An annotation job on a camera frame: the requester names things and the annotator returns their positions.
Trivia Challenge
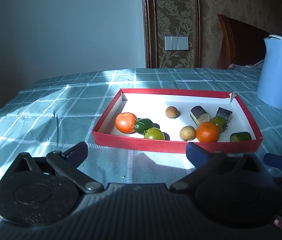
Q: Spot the orange tangerine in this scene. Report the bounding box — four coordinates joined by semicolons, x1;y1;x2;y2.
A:
196;122;219;142
115;112;137;134

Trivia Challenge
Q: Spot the tan longan front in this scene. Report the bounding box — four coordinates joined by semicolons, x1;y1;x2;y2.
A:
179;126;196;141

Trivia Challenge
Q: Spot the tan longan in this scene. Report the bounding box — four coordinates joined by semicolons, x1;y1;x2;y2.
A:
179;126;196;141
165;106;179;119

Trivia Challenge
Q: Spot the dark green tomato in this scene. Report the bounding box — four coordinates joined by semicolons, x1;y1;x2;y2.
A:
210;116;227;133

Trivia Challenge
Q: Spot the green cucumber chunk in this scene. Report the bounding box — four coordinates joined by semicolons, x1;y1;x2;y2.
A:
230;132;252;142

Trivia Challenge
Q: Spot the light green tomato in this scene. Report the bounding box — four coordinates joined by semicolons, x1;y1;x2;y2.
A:
144;127;165;140

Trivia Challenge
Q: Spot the tan longan back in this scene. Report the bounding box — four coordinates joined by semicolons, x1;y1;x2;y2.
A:
165;106;179;119

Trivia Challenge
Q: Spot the green pointed cucumber end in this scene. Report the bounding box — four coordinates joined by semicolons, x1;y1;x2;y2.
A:
134;118;154;135

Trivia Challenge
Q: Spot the teal plaid tablecloth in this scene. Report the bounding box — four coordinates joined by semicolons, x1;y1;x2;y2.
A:
0;68;282;185

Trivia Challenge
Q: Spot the red shallow cardboard tray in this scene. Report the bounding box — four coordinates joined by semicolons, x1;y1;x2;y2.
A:
93;88;263;153

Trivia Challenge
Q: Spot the light blue electric kettle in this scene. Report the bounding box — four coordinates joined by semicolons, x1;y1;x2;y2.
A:
256;35;282;109

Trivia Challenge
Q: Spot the colourful bedding pile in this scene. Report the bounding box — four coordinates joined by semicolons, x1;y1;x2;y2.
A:
228;60;264;71

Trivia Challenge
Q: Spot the white wall switch panel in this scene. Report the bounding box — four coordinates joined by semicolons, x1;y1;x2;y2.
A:
164;36;189;50

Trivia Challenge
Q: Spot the ornate wallpaper panel frame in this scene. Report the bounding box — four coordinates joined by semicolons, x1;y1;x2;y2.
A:
142;0;200;68

